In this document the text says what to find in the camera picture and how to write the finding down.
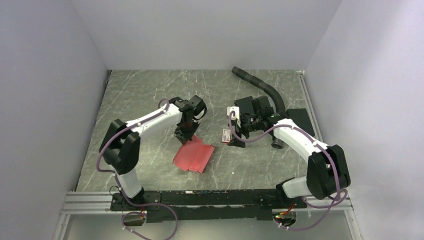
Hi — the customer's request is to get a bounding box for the red white staples box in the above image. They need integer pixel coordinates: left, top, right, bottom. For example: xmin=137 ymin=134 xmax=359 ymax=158
xmin=221 ymin=129 xmax=232 ymax=144

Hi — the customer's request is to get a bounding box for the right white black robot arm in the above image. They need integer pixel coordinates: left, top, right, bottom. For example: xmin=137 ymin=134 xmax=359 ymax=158
xmin=227 ymin=96 xmax=351 ymax=208

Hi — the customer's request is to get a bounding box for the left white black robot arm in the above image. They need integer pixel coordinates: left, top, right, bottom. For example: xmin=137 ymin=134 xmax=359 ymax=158
xmin=96 ymin=95 xmax=207 ymax=210

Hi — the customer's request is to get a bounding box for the black flat device box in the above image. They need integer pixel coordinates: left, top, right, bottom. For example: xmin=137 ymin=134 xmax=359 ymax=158
xmin=286 ymin=108 xmax=316 ymax=137

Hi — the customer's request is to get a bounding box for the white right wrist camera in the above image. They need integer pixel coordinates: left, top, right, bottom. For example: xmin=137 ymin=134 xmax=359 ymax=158
xmin=226 ymin=106 xmax=241 ymax=127

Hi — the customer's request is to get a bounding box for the black corrugated hose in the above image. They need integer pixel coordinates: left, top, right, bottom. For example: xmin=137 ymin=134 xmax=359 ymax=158
xmin=231 ymin=66 xmax=287 ymax=150

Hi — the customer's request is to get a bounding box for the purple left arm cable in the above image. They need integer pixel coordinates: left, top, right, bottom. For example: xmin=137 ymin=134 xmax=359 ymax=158
xmin=96 ymin=98 xmax=171 ymax=206

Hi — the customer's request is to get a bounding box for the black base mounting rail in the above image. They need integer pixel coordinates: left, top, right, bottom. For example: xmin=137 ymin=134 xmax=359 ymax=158
xmin=110 ymin=188 xmax=307 ymax=223

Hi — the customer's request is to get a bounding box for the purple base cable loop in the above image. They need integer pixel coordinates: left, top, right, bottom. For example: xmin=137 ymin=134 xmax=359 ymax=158
xmin=114 ymin=185 xmax=180 ymax=240

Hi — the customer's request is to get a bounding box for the aluminium front frame rail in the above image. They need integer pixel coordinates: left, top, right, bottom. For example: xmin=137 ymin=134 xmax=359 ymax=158
xmin=61 ymin=188 xmax=354 ymax=215

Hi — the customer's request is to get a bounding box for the aluminium frame rail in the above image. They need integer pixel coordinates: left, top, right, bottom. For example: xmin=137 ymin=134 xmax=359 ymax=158
xmin=61 ymin=188 xmax=354 ymax=215
xmin=296 ymin=70 xmax=362 ymax=240

